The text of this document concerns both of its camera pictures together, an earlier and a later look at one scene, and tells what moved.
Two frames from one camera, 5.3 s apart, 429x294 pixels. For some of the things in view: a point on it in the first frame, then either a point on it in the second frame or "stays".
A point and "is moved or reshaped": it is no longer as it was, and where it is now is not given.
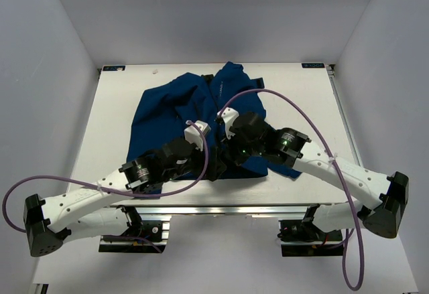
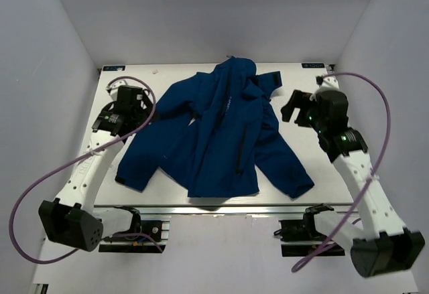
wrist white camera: (229, 115) -> (328, 83)
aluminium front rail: (218, 209) stays
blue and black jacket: (165, 108) is moved or reshaped
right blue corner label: (314, 65) stays
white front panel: (224, 255) stays
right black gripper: (230, 150) -> (296, 102)
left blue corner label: (116, 67) stays
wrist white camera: (194, 136) -> (112, 90)
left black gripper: (215, 167) -> (147, 112)
